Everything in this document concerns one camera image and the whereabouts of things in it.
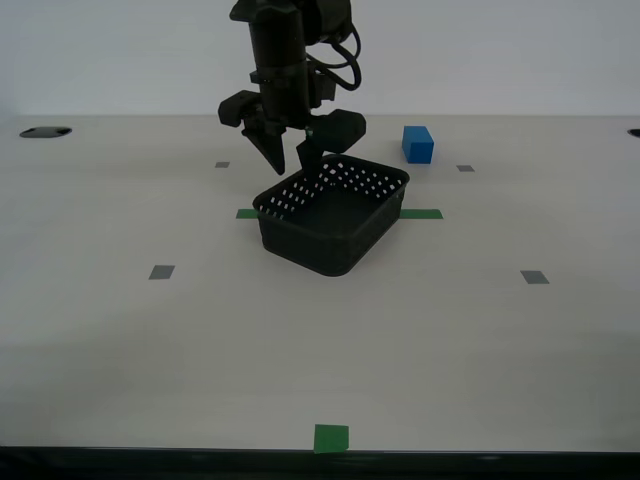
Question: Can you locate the green tape square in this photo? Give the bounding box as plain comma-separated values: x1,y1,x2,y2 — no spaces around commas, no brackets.
313,423,351,455

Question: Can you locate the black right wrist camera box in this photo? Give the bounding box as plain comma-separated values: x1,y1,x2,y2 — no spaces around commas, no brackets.
307,69,337,109

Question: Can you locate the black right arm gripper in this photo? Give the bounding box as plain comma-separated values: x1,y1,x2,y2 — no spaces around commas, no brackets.
217,62,368,176

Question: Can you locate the black perforated plastic basket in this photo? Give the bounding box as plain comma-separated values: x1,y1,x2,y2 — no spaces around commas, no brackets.
252,153,412,279

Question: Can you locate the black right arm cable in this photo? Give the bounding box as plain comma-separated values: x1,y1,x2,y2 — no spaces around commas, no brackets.
304,19,363,93

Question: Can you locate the blue block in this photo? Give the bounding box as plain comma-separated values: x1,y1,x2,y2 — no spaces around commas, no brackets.
401,125,435,165

